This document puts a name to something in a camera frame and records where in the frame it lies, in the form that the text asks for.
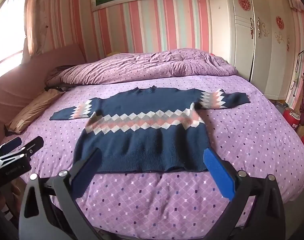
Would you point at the red fire extinguisher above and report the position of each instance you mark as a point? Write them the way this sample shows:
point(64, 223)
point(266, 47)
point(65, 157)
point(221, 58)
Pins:
point(291, 117)

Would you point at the white wardrobe with red decals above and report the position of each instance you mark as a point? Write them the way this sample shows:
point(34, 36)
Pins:
point(241, 42)

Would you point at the bed with purple dotted sheet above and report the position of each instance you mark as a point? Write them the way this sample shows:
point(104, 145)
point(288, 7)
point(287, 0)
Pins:
point(241, 135)

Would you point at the tan pillow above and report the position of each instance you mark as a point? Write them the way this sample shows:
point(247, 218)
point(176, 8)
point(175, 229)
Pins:
point(32, 110)

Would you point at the pink padded headboard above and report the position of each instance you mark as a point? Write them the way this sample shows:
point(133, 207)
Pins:
point(17, 85)

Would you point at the purple dotted quilt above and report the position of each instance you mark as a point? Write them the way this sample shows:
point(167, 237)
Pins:
point(142, 67)

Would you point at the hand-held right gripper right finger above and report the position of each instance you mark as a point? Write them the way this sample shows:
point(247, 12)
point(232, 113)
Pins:
point(218, 172)

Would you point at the dark cloth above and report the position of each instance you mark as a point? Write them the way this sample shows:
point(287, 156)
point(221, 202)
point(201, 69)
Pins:
point(55, 73)

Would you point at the navy diamond-pattern knit sweater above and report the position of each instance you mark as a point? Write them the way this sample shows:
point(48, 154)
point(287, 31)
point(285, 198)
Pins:
point(142, 140)

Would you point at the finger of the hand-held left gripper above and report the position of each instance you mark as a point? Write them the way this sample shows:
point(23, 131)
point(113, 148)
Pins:
point(12, 143)
point(34, 143)

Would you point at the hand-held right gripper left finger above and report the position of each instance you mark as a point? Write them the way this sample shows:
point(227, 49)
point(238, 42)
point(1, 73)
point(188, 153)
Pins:
point(85, 172)

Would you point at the cardboard box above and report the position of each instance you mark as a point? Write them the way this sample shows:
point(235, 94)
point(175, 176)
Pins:
point(303, 131)

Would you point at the bright window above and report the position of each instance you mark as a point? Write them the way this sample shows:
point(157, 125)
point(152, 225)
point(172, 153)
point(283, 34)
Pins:
point(7, 30)

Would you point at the pink curtain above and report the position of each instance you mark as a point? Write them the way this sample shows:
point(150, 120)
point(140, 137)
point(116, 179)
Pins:
point(39, 17)

